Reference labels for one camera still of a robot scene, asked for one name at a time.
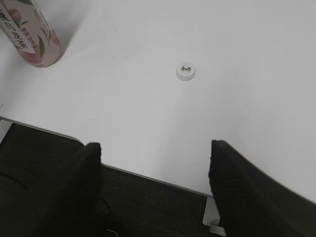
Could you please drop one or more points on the white bottle cap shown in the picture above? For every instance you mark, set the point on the white bottle cap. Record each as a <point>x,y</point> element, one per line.
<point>185,71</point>

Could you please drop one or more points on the peach oolong tea bottle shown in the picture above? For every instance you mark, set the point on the peach oolong tea bottle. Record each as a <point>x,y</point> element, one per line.
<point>25,26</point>

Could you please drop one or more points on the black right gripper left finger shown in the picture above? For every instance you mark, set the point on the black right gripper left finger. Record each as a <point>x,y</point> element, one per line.
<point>61,205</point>

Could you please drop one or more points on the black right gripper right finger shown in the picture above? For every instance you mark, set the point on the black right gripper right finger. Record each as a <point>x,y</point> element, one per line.
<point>251,203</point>

